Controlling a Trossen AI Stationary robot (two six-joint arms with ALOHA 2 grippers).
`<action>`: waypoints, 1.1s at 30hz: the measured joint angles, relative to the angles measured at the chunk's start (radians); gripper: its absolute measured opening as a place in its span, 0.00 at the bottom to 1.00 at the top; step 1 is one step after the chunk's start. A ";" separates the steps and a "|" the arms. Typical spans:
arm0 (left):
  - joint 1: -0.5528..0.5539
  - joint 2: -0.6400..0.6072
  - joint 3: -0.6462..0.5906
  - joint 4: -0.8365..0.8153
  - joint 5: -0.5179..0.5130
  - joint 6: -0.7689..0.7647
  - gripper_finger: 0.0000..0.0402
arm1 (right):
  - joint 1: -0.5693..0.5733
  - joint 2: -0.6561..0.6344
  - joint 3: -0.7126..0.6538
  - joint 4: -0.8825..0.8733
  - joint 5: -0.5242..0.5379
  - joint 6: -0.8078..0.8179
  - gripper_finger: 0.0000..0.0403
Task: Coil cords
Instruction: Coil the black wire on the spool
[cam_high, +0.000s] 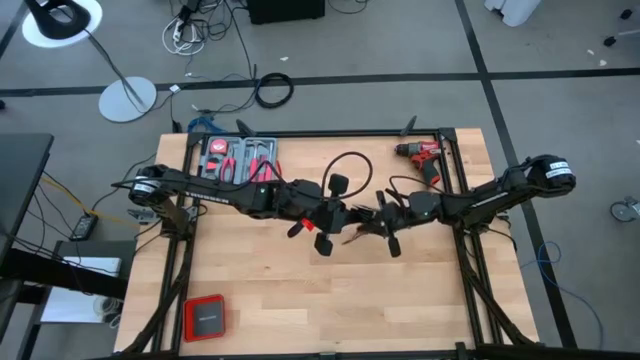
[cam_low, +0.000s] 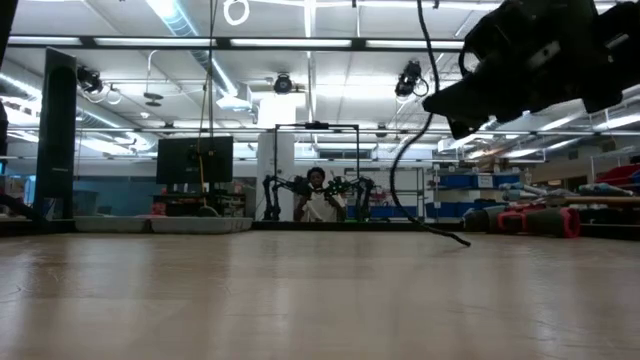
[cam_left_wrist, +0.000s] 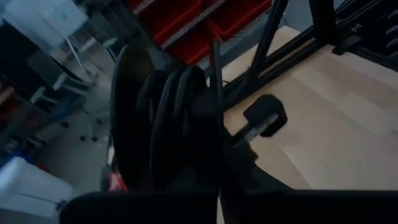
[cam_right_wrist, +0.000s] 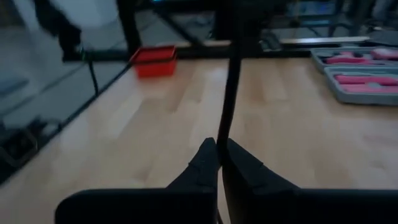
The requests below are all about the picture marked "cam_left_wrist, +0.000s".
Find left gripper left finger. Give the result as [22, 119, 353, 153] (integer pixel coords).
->
[58, 149, 220, 224]

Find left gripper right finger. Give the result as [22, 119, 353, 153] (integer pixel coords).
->
[221, 136, 398, 224]

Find long black cord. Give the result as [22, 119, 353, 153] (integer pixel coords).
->
[136, 65, 289, 190]

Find small black cord spool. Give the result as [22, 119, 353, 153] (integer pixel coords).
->
[110, 40, 224, 191]

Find small red floor item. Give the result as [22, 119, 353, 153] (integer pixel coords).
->
[107, 172, 128, 192]

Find white plastic box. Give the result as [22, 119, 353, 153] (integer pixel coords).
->
[0, 156, 75, 218]
[2, 0, 89, 52]

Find red storage bins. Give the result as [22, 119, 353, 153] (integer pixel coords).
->
[133, 0, 274, 74]

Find red storage bin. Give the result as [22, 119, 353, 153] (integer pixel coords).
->
[211, 0, 273, 40]
[167, 27, 221, 65]
[127, 0, 203, 44]

